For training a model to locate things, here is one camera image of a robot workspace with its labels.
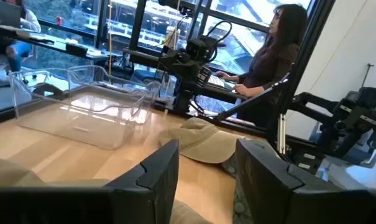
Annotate camouflage hat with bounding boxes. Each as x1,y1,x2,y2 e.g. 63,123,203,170
220,152,254,224

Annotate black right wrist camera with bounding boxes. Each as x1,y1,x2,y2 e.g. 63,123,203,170
185,36,219,62

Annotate person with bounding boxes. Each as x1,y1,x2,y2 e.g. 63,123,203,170
214,2,310,129
0,0,42,74

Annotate beige baseball cap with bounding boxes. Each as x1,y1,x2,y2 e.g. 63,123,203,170
158,116,246,165

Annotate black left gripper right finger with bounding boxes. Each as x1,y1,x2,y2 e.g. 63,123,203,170
236,138,344,224

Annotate dark office desk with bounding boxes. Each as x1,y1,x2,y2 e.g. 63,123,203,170
122,48,176,71
199,82,249,104
0,23,111,63

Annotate black box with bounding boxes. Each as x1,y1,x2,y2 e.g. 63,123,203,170
65,42,89,58

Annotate silver aluminium post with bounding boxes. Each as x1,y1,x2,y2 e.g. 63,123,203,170
276,113,287,156

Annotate dark grey laptop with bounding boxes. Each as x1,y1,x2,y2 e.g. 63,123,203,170
0,0,22,29

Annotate black window frame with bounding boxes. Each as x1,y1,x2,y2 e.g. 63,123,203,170
35,0,319,78

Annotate white cup with lid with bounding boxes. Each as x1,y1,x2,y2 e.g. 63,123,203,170
164,26,181,50

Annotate beige soft hat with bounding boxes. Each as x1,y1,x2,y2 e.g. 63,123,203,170
0,156,213,224

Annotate computer keyboard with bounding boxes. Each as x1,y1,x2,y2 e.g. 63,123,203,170
208,74,235,93

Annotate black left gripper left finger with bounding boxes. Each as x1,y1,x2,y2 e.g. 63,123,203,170
104,139,180,224

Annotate black camera cable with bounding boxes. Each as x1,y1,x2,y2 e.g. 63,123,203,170
205,19,234,63

